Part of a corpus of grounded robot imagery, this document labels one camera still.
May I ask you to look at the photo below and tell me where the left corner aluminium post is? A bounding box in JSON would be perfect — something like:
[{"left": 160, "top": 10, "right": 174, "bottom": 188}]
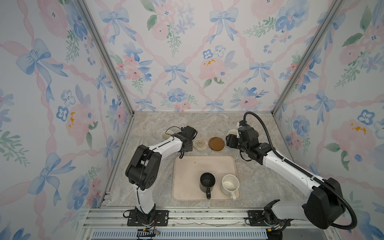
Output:
[{"left": 74, "top": 0, "right": 134, "bottom": 117}]

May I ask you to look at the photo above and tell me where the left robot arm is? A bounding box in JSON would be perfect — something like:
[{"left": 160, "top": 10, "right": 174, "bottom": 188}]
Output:
[{"left": 125, "top": 126, "right": 198, "bottom": 226}]

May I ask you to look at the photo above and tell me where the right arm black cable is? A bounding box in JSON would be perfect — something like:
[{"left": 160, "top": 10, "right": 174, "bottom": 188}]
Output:
[{"left": 242, "top": 111, "right": 358, "bottom": 231}]

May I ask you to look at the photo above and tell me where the beige tray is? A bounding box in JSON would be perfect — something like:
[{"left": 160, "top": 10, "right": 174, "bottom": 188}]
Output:
[{"left": 172, "top": 156, "right": 238, "bottom": 202}]

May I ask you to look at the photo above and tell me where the black mug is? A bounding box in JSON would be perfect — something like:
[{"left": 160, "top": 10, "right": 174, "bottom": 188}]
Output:
[{"left": 200, "top": 173, "right": 216, "bottom": 200}]

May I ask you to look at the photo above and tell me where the blue mug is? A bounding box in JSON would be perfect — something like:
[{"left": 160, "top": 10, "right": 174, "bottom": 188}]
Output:
[{"left": 161, "top": 130, "right": 174, "bottom": 141}]

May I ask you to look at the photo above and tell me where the corner aluminium post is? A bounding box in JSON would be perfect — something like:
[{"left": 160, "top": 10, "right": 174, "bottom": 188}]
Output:
[
  {"left": 74, "top": 0, "right": 134, "bottom": 117},
  {"left": 271, "top": 0, "right": 344, "bottom": 117}
]

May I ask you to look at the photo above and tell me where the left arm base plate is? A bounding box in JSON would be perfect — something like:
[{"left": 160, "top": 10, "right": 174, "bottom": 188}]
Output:
[{"left": 123, "top": 209, "right": 169, "bottom": 227}]

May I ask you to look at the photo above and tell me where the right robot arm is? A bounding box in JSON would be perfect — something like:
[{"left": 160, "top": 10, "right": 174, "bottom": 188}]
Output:
[{"left": 226, "top": 121, "right": 347, "bottom": 229}]

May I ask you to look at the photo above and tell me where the cream white mug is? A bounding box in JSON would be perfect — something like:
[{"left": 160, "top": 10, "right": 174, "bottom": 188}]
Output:
[{"left": 228, "top": 129, "right": 238, "bottom": 137}]

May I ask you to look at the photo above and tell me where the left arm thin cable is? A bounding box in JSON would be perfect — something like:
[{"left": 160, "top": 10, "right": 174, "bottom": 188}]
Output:
[{"left": 164, "top": 125, "right": 182, "bottom": 137}]

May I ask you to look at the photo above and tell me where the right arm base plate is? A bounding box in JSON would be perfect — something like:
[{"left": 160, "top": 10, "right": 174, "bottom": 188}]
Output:
[{"left": 246, "top": 210, "right": 291, "bottom": 228}]

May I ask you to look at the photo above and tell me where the brown wooden round coaster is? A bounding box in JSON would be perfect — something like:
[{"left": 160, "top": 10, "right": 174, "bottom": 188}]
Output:
[{"left": 209, "top": 137, "right": 225, "bottom": 152}]

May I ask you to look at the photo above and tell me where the aluminium rail frame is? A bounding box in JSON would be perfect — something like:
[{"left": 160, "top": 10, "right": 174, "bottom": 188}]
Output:
[{"left": 78, "top": 207, "right": 341, "bottom": 240}]

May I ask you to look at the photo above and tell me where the white speckled mug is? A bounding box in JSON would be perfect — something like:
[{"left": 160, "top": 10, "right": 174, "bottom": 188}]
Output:
[{"left": 221, "top": 175, "right": 240, "bottom": 201}]

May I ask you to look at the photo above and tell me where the multicolour woven coaster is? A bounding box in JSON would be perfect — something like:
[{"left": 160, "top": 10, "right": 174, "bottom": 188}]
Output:
[{"left": 193, "top": 138, "right": 208, "bottom": 151}]

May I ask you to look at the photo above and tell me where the right corner aluminium post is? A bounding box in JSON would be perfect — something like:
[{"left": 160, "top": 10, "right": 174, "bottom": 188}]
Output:
[{"left": 271, "top": 0, "right": 344, "bottom": 117}]

